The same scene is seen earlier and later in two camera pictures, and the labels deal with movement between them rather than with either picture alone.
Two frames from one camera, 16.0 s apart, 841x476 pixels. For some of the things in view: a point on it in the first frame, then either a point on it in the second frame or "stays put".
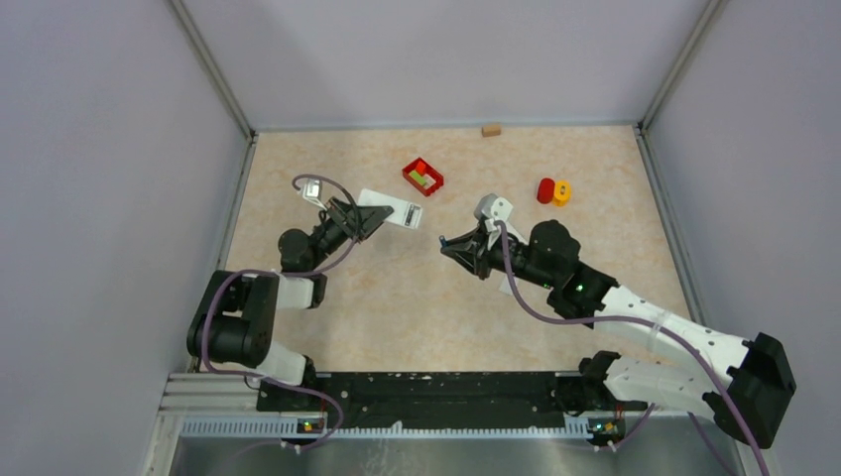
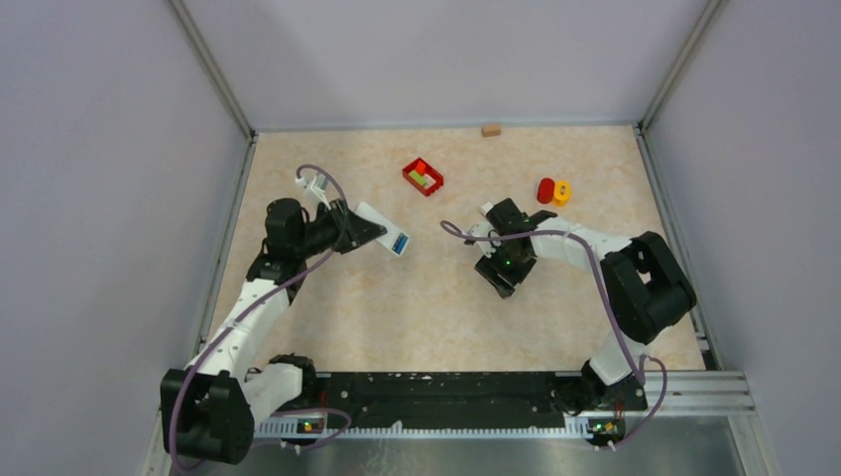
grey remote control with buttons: [407, 213] → [389, 240]
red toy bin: [429, 172] stays put
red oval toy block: [545, 190] stays put
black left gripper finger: [371, 215] → [361, 230]
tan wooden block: [491, 130] stays put
